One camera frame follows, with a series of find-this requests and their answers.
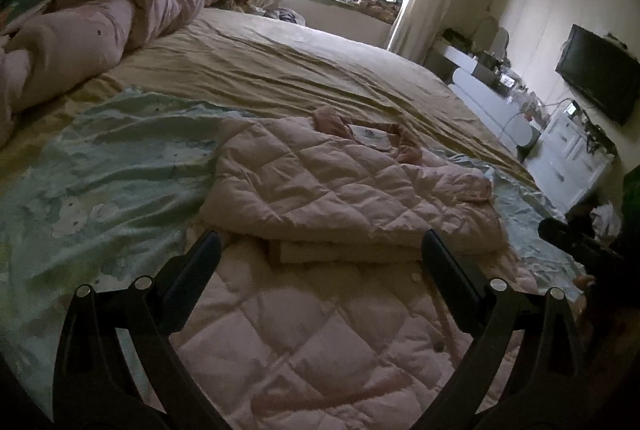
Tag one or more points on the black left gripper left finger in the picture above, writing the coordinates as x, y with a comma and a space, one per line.
92, 384

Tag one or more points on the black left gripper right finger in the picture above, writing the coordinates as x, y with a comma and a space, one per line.
542, 389

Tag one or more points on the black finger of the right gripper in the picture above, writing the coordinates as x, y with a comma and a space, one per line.
577, 245

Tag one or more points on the pink quilted jacket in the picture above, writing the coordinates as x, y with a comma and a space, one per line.
325, 210

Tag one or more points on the white drawer cabinet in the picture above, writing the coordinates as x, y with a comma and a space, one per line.
565, 163

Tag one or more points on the white curved low bench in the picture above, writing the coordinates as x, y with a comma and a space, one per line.
503, 118

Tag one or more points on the light blue cartoon blanket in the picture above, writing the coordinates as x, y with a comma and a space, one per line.
113, 196

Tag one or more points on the grey desk with clutter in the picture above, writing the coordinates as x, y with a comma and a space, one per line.
487, 61

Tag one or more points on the rolled pink duvet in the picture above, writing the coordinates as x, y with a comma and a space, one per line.
50, 50

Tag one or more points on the beige bed sheet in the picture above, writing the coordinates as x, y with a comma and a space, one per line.
272, 69

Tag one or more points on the black wall television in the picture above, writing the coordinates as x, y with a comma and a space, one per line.
600, 71

